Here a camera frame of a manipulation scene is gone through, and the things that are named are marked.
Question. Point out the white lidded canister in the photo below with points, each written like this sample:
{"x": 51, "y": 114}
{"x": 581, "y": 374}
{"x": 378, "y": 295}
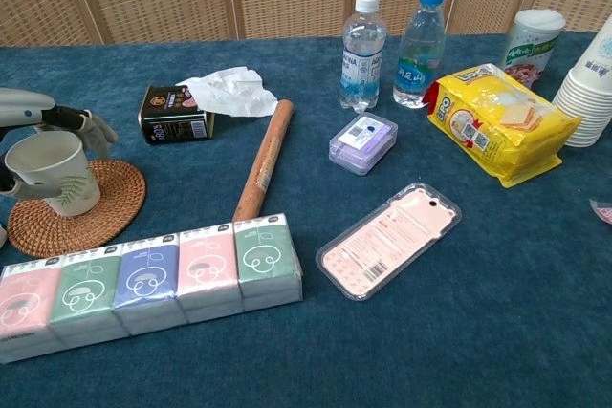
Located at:
{"x": 531, "y": 49}

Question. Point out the purple plastic soap box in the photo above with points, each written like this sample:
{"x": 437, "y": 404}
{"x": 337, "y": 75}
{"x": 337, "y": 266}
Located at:
{"x": 363, "y": 143}

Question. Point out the stack of paper cups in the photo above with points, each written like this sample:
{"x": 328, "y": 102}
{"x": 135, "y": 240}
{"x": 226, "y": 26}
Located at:
{"x": 590, "y": 92}

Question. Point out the white paper cup leaf print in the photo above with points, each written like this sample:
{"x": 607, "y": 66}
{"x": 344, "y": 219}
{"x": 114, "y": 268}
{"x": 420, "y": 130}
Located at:
{"x": 52, "y": 164}

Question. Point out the blue cap water bottle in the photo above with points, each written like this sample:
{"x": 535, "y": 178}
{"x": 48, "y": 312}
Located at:
{"x": 419, "y": 59}

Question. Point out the brown wooden rolling pin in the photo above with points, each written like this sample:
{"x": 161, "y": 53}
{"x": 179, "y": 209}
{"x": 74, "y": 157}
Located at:
{"x": 265, "y": 155}

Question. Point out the black tin box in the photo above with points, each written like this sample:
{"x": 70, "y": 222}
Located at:
{"x": 172, "y": 116}

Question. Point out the blue table mat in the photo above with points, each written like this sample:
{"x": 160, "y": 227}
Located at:
{"x": 430, "y": 346}

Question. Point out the yellow cracker package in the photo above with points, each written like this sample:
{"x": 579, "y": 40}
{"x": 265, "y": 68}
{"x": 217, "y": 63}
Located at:
{"x": 502, "y": 126}

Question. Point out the pink blister package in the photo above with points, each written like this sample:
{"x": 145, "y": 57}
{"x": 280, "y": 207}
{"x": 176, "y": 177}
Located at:
{"x": 389, "y": 241}

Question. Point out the white cap water bottle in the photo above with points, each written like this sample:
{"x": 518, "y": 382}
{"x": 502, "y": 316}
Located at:
{"x": 363, "y": 59}

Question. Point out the white bag pink print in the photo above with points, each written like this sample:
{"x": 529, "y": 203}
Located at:
{"x": 603, "y": 211}

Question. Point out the row of tissue packs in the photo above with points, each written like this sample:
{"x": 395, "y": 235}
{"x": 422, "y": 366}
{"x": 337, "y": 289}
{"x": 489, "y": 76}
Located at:
{"x": 153, "y": 284}

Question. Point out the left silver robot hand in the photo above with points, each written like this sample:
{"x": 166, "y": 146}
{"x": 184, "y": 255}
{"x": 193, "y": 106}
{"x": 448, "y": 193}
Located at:
{"x": 26, "y": 109}

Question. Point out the round woven rattan coaster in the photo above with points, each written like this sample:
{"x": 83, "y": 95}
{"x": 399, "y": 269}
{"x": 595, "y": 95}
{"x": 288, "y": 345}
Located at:
{"x": 115, "y": 202}

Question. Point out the crumpled white tissue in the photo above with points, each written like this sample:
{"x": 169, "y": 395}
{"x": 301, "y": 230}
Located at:
{"x": 229, "y": 90}

